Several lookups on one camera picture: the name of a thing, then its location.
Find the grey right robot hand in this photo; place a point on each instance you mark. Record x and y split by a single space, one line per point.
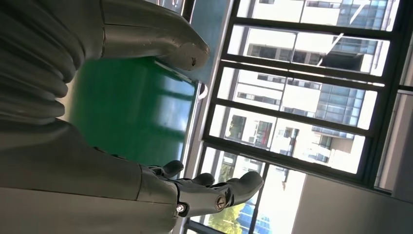
80 187

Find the black window frame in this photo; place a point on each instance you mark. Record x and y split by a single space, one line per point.
385 97

